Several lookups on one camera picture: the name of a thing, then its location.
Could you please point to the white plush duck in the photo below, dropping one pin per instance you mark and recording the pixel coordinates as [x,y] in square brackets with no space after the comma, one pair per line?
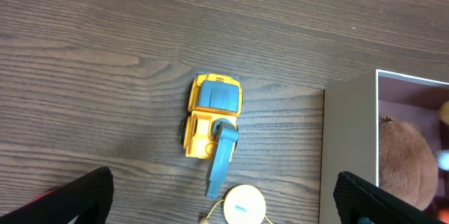
[442,159]

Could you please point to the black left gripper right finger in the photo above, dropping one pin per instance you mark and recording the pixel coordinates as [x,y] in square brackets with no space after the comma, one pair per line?
[359,201]

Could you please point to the red ball toy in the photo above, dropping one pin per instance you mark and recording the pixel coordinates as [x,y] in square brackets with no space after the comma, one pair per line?
[40,194]

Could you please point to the yellow toy truck grey cannon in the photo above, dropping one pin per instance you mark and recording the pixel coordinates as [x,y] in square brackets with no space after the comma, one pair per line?
[210,130]

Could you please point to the brown furry plush toy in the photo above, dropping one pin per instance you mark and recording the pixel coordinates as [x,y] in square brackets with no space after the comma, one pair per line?
[408,169]

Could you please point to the yellow rattle drum toy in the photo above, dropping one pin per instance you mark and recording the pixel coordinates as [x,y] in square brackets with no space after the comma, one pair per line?
[242,204]

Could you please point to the white cardboard box pink inside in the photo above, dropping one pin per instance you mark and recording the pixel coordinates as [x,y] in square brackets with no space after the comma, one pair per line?
[351,121]

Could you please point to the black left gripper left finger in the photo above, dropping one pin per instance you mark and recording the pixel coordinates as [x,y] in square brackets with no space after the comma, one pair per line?
[87,199]

